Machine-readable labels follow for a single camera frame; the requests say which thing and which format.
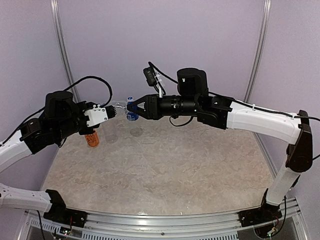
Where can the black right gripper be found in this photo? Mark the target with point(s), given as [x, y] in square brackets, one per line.
[152, 109]

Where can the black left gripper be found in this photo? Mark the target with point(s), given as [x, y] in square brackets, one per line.
[88, 105]

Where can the orange juice bottle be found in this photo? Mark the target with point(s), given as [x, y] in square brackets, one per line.
[92, 139]

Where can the blue label clear bottle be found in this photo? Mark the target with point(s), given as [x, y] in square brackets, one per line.
[120, 107]

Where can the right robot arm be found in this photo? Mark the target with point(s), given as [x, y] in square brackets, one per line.
[223, 112]

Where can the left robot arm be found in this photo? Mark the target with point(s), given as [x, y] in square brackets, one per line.
[61, 118]

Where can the small blue bottle white cap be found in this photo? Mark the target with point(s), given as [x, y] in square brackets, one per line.
[130, 115]

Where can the clear empty bottle white cap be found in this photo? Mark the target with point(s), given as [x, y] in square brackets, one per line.
[110, 131]

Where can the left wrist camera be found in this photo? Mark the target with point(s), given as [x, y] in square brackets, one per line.
[99, 114]

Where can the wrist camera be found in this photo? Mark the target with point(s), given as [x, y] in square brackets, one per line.
[99, 114]
[153, 81]

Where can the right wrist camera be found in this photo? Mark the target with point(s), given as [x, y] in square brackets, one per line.
[153, 81]

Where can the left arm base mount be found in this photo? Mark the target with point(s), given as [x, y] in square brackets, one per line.
[59, 213]

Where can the left aluminium frame post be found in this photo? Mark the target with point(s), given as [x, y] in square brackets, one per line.
[54, 4]

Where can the aluminium frame post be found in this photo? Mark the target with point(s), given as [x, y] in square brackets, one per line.
[266, 11]
[54, 4]

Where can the aluminium front rail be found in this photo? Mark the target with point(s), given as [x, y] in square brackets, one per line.
[225, 225]

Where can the right aluminium frame post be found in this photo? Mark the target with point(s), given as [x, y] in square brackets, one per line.
[266, 11]

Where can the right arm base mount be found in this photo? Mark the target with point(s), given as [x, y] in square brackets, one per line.
[262, 214]

